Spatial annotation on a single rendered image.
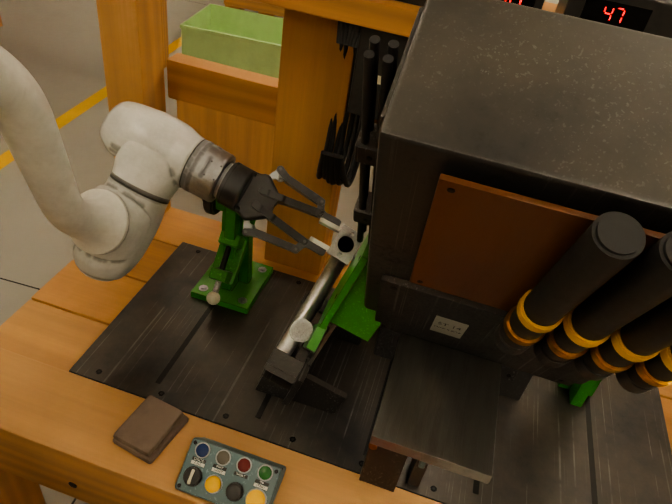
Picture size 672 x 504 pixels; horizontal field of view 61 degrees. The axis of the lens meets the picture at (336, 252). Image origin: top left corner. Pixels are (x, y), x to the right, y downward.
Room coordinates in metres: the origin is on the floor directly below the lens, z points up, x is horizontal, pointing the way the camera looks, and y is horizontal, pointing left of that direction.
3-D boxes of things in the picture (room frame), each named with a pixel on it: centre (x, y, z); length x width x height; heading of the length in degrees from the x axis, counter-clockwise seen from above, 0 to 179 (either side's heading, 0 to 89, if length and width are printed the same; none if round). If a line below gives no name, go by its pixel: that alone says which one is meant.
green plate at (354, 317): (0.68, -0.06, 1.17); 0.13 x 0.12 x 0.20; 80
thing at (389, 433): (0.62, -0.20, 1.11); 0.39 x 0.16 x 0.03; 170
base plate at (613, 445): (0.73, -0.14, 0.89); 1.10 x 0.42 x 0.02; 80
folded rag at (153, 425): (0.53, 0.25, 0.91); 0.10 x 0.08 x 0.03; 160
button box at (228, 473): (0.47, 0.10, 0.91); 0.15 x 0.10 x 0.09; 80
